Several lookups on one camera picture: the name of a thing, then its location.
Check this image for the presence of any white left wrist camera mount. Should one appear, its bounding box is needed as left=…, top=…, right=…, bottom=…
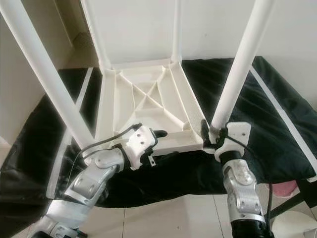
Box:
left=126, top=125, right=159, bottom=172

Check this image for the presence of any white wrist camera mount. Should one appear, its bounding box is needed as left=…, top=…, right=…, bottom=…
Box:
left=126, top=125, right=159, bottom=172
left=214, top=121, right=252, bottom=162

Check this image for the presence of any black metal table frame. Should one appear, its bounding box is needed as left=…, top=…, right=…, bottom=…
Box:
left=270, top=191, right=308, bottom=219

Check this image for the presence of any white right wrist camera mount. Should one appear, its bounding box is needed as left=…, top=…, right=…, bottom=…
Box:
left=214, top=121, right=252, bottom=162

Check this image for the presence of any white standing fan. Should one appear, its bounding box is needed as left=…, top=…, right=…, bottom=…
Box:
left=272, top=211, right=317, bottom=238

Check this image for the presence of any grey tape strip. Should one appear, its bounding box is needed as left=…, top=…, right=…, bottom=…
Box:
left=47, top=67, right=94, bottom=199
left=250, top=67, right=317, bottom=181

